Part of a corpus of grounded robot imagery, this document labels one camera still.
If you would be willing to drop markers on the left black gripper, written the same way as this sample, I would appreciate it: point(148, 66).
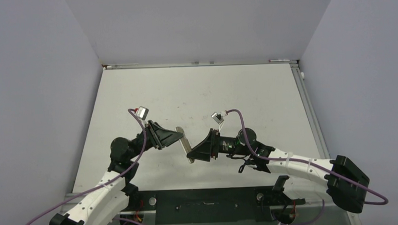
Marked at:
point(160, 137)

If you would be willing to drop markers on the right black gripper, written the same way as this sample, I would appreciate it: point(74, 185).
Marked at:
point(209, 146)

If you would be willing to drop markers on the beige remote control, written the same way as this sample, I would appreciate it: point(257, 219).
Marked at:
point(184, 141)

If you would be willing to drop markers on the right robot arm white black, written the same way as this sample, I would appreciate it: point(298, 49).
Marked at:
point(336, 180)

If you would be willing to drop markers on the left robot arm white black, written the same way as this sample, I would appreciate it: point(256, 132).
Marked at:
point(114, 192)

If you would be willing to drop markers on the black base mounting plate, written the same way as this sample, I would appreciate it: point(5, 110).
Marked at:
point(212, 205)

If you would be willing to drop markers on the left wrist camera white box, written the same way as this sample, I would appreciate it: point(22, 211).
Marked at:
point(141, 113)

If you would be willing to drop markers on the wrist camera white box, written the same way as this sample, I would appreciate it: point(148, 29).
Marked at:
point(141, 113)
point(218, 117)

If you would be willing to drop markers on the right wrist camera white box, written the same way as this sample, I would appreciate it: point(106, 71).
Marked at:
point(218, 117)

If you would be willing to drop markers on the aluminium frame rail back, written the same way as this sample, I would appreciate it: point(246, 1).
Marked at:
point(198, 64)

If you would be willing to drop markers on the aluminium frame rail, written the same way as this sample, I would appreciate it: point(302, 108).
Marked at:
point(311, 115)
point(198, 64)

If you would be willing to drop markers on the aluminium frame rail right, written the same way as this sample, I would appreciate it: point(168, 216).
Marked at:
point(311, 115)

